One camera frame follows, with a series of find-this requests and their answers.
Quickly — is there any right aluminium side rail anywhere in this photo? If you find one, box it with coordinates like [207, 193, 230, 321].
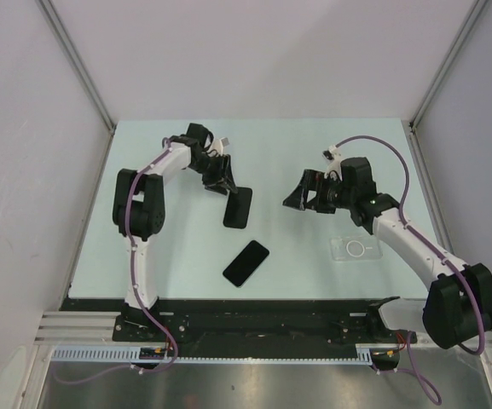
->
[402, 121, 455, 254]

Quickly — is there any aluminium frame post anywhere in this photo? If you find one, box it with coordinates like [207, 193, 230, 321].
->
[36, 0, 116, 132]
[408, 0, 490, 130]

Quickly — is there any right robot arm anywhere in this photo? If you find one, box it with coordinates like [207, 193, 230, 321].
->
[282, 170, 492, 355]

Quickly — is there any white slotted cable duct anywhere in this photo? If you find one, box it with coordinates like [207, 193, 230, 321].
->
[51, 343, 405, 366]

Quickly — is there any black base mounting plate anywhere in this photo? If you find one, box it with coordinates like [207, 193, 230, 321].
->
[61, 298, 418, 360]

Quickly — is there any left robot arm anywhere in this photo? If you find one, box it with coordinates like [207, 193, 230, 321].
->
[112, 123, 238, 310]

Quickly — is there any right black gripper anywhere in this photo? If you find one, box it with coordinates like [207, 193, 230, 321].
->
[283, 170, 355, 215]

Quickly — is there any clear phone case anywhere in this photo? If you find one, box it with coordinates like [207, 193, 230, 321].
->
[330, 235, 383, 262]

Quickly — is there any black smartphone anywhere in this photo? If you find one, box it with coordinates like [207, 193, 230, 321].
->
[223, 240, 270, 288]

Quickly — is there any front aluminium frame rail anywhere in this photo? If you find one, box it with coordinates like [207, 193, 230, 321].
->
[34, 311, 492, 344]

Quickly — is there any left aluminium frame post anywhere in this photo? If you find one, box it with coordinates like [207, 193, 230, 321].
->
[36, 0, 116, 132]

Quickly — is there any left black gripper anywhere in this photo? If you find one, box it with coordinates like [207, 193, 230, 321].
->
[188, 153, 237, 196]

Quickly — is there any right aluminium frame post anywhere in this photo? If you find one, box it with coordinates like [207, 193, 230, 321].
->
[408, 0, 490, 130]

